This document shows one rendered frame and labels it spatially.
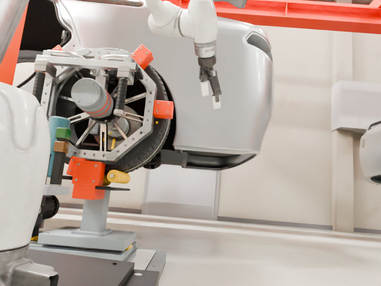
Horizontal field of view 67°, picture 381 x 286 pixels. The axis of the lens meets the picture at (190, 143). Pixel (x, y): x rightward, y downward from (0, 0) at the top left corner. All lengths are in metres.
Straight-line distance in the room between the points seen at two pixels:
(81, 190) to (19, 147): 0.99
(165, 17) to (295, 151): 4.81
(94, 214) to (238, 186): 4.08
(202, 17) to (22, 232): 0.90
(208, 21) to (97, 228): 1.08
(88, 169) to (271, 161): 4.49
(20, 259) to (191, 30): 0.93
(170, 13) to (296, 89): 5.01
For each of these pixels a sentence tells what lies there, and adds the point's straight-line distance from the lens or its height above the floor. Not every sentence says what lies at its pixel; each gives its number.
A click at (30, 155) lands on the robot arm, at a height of 0.50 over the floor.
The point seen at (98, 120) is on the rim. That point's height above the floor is 0.79.
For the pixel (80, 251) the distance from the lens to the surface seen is 1.46.
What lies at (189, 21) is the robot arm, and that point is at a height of 1.08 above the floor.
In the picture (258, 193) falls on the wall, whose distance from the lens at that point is 5.47.
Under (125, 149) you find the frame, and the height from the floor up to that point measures 0.64.
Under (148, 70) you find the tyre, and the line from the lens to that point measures 1.55.
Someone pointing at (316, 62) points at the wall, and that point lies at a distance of 6.40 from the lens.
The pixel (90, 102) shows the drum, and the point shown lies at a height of 0.80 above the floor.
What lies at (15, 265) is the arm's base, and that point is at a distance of 0.45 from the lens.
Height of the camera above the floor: 0.47
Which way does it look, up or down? 9 degrees up
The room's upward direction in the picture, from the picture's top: 5 degrees clockwise
